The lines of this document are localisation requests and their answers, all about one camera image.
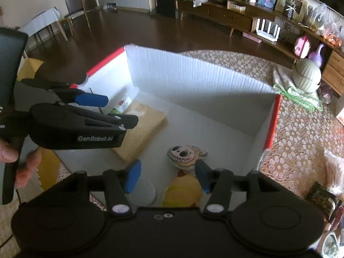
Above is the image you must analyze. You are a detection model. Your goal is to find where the patterned lace tablecloth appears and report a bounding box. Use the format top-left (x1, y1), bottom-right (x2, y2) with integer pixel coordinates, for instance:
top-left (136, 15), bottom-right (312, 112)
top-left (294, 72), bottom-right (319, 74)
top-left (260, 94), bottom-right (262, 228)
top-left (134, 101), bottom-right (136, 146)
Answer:
top-left (176, 49), bottom-right (344, 248)

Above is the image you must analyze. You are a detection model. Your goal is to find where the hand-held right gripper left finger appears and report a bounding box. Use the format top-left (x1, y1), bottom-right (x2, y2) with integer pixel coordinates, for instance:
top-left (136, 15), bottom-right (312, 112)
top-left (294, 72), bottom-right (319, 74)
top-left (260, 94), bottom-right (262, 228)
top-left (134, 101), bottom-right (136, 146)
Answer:
top-left (67, 159), bottom-right (142, 218)

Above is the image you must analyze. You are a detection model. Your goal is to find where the wooden photo frame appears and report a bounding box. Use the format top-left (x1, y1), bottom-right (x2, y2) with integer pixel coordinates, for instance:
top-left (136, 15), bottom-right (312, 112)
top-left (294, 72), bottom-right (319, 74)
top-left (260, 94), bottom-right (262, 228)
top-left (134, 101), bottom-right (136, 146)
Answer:
top-left (275, 0), bottom-right (310, 22)

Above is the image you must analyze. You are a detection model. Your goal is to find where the pink flat box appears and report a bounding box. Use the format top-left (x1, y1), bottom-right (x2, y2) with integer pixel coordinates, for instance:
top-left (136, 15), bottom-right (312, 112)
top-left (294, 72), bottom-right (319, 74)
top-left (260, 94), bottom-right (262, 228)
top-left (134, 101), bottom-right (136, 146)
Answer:
top-left (243, 31), bottom-right (263, 44)

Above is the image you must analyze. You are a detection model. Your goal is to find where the white router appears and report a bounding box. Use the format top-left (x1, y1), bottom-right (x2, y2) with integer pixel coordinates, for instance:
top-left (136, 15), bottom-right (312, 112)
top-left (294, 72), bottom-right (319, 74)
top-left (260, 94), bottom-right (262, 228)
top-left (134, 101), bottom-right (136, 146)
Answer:
top-left (255, 17), bottom-right (282, 43)

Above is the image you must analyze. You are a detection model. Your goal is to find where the yellow cushion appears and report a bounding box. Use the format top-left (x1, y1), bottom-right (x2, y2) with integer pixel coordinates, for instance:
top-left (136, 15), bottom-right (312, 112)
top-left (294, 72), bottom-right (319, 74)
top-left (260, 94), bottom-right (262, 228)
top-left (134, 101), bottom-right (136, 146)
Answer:
top-left (17, 57), bottom-right (44, 81)

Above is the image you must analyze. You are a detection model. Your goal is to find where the flat cardboard box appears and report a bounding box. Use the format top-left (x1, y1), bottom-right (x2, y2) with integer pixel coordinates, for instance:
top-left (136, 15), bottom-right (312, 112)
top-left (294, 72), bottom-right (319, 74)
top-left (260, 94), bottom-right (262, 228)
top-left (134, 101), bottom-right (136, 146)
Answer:
top-left (226, 0), bottom-right (247, 12)

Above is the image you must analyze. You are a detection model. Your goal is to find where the red cardboard box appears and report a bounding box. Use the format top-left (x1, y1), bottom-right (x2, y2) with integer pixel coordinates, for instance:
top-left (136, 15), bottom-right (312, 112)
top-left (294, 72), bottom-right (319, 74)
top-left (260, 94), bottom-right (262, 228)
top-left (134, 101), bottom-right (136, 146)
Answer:
top-left (70, 44), bottom-right (283, 210)

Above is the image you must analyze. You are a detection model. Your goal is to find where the pink toy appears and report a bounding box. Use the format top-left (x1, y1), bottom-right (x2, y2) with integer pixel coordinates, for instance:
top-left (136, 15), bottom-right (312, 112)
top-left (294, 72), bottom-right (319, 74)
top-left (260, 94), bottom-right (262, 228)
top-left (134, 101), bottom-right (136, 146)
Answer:
top-left (293, 35), bottom-right (312, 59)

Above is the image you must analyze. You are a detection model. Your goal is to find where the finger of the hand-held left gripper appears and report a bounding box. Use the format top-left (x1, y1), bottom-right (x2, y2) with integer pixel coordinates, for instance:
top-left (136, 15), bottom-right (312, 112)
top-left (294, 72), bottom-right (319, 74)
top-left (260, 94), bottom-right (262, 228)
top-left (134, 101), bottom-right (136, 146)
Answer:
top-left (81, 112), bottom-right (139, 130)
top-left (21, 77), bottom-right (109, 107)

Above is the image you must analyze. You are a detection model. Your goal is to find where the green cloth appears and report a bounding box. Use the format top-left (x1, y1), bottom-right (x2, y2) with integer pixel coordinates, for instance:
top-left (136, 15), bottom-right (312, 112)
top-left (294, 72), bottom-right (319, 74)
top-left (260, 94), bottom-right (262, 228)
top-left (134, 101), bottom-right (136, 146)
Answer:
top-left (272, 65), bottom-right (323, 112)

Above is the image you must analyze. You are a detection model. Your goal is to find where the small potted plant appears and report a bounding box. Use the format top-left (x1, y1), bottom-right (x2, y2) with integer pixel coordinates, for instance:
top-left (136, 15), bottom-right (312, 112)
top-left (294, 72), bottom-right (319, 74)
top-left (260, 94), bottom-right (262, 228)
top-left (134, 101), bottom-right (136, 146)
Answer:
top-left (278, 0), bottom-right (305, 20)

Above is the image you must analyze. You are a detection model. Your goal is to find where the dark snack packet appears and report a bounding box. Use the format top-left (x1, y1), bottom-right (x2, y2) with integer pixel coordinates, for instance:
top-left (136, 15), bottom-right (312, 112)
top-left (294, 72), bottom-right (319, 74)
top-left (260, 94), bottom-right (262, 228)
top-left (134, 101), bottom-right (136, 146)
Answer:
top-left (306, 182), bottom-right (339, 222)

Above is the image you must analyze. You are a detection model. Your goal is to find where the person's left hand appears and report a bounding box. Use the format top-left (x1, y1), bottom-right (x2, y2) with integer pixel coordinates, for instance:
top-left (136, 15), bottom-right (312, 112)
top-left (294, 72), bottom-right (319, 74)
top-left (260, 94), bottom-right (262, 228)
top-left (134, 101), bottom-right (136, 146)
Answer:
top-left (0, 141), bottom-right (43, 189)

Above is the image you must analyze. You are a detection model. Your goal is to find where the wooden television cabinet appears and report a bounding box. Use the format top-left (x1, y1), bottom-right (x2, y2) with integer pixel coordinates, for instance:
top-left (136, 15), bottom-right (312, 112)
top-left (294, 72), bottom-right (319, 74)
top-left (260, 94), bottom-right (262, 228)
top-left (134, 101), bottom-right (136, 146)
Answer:
top-left (175, 0), bottom-right (344, 96)

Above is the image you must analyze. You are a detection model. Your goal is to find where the cartoon face plush pouch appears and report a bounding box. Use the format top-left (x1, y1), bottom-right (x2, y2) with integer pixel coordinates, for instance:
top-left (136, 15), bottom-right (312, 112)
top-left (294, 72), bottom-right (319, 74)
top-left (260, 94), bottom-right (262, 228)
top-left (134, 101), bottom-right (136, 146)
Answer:
top-left (166, 144), bottom-right (209, 172)

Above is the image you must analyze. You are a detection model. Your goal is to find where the purple toy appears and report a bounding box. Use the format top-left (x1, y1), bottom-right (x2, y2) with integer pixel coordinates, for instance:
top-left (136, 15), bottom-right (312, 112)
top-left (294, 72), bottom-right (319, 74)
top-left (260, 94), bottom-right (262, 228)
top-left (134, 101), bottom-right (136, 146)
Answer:
top-left (309, 43), bottom-right (326, 68)

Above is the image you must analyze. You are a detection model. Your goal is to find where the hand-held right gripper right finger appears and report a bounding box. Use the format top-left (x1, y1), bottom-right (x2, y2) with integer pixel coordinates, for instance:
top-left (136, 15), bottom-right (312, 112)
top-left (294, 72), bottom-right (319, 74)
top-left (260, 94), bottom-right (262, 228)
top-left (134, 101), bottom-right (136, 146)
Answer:
top-left (195, 159), bottom-right (272, 218)

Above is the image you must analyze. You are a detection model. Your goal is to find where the wooden chair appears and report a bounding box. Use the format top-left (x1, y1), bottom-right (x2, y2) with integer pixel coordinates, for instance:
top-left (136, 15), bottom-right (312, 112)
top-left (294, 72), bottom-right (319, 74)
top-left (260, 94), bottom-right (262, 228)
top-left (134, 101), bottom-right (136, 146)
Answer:
top-left (63, 0), bottom-right (91, 36)

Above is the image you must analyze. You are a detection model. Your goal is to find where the clear plastic snack bag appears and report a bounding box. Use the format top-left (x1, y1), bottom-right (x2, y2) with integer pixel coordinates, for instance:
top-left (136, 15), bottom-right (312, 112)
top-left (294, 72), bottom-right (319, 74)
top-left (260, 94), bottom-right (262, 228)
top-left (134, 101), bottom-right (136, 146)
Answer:
top-left (324, 150), bottom-right (344, 192)

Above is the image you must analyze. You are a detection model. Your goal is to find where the bag of oranges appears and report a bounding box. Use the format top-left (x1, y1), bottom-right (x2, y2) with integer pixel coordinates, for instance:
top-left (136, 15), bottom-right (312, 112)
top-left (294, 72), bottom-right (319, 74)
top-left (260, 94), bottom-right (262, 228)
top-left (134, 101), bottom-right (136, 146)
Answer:
top-left (322, 22), bottom-right (344, 47)

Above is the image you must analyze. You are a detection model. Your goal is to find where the tan sponge block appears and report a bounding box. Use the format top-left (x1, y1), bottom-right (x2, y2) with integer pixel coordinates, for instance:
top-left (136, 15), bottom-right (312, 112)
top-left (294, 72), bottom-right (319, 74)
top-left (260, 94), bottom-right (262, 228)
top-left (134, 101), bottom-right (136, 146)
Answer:
top-left (112, 100), bottom-right (169, 162)

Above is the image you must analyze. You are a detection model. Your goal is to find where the green ceramic pot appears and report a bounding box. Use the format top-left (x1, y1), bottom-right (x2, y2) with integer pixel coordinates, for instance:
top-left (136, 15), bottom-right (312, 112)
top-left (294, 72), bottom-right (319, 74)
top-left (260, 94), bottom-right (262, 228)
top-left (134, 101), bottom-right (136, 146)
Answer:
top-left (292, 58), bottom-right (322, 94)

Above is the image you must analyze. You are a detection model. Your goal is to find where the yellow plush toy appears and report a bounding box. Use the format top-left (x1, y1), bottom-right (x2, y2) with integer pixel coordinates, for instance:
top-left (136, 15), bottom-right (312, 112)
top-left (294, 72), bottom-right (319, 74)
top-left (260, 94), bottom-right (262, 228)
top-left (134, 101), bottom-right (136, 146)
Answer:
top-left (162, 172), bottom-right (206, 208)

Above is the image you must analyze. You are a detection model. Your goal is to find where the clear plastic bag of goods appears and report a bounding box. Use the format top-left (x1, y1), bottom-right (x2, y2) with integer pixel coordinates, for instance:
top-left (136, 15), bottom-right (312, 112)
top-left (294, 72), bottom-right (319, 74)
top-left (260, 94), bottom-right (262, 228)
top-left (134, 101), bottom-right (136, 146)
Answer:
top-left (309, 3), bottom-right (334, 33)

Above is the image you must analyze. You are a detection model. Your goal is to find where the table with white cloth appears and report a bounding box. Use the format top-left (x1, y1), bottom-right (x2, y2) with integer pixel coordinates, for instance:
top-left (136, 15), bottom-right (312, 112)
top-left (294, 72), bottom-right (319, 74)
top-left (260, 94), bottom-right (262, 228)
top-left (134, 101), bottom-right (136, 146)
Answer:
top-left (18, 7), bottom-right (61, 52)

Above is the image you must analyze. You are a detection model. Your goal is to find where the white round lid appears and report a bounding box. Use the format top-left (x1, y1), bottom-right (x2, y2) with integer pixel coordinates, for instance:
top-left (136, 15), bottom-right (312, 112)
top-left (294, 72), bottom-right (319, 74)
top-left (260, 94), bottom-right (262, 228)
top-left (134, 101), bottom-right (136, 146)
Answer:
top-left (127, 180), bottom-right (157, 207)

